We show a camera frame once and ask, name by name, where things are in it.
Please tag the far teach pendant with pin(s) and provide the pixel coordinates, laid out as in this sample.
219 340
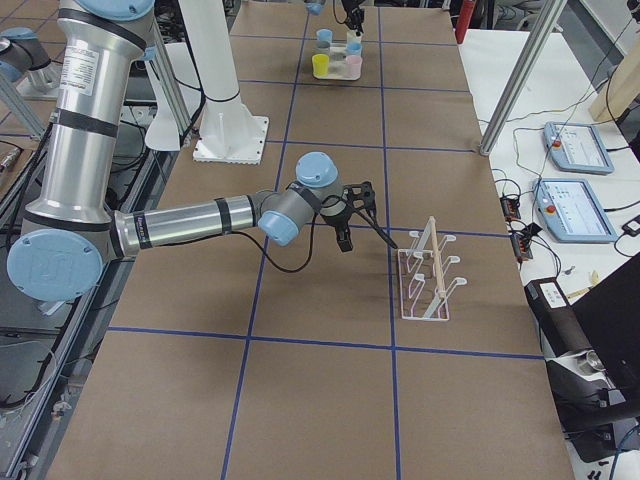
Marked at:
577 147

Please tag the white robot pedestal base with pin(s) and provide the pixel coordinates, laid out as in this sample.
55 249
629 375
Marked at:
228 131

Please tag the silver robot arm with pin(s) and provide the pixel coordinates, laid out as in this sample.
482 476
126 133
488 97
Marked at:
315 7
69 234

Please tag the white ikea cup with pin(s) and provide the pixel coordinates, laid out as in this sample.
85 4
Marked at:
353 37

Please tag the red cylinder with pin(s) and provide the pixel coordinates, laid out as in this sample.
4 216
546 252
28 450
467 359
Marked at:
466 11

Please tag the near teach pendant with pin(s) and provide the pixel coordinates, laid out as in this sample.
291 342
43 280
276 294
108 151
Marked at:
571 211

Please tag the pink plastic cup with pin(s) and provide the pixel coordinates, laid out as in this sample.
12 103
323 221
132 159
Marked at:
353 65

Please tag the teach pendant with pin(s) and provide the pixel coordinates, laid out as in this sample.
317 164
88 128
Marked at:
577 147
571 211

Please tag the light blue plastic cup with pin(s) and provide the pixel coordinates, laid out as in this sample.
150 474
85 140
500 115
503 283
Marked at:
324 35

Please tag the yellow plastic cup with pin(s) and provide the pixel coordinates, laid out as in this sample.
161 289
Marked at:
320 65

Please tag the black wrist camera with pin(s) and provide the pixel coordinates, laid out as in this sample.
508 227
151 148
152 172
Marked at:
361 196

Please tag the aluminium frame post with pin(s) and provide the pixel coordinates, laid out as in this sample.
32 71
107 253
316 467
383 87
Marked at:
532 48

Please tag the grey plastic cup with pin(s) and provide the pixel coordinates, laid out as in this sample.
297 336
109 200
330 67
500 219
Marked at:
323 47

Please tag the white wire cup rack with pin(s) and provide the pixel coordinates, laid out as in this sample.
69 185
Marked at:
424 283

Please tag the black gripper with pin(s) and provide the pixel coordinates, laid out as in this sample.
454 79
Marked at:
353 11
334 217

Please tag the cream rabbit tray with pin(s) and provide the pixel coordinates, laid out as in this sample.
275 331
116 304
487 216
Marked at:
337 70

